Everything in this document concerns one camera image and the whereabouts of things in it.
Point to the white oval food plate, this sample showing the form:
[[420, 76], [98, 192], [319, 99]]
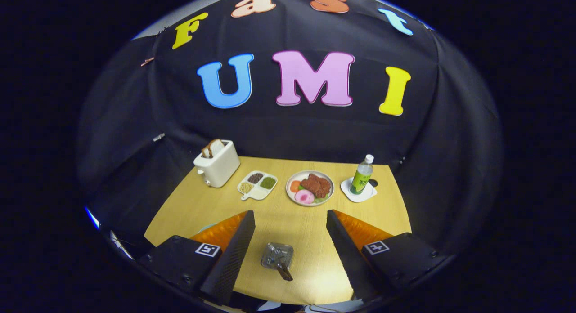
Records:
[[330, 189]]

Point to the green lettuce leaf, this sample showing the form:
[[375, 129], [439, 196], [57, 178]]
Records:
[[320, 199]]

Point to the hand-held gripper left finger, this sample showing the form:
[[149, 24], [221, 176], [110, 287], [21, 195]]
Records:
[[231, 259]]

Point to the white toaster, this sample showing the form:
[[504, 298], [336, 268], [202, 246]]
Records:
[[220, 169]]

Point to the white-edged laptop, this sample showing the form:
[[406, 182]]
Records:
[[120, 244]]

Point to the white clip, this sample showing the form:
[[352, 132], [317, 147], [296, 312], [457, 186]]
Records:
[[159, 137]]

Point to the pink round food slice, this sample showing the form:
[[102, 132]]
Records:
[[304, 197]]

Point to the toast bread slice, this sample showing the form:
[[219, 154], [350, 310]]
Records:
[[217, 147], [206, 152]]

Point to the brown meat piece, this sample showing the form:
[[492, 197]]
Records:
[[316, 185]]

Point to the orange carrot slice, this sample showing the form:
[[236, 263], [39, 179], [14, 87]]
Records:
[[295, 186]]

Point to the green mung beans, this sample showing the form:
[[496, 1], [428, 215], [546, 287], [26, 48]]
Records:
[[268, 183]]

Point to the white divided dish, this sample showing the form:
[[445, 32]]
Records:
[[258, 192]]

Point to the white square coaster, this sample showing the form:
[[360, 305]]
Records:
[[357, 197]]

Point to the green label drink bottle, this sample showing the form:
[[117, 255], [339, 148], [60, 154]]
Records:
[[361, 178]]

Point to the dark red beans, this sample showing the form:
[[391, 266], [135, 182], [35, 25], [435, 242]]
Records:
[[255, 177]]

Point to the pink clip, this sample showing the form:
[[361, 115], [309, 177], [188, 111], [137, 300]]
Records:
[[147, 61]]

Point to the yellow soybeans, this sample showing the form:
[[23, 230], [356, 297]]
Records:
[[246, 187]]

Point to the teal round plate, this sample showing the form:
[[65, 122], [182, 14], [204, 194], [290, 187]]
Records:
[[206, 226]]

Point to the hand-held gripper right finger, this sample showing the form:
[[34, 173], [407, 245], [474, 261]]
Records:
[[351, 259]]

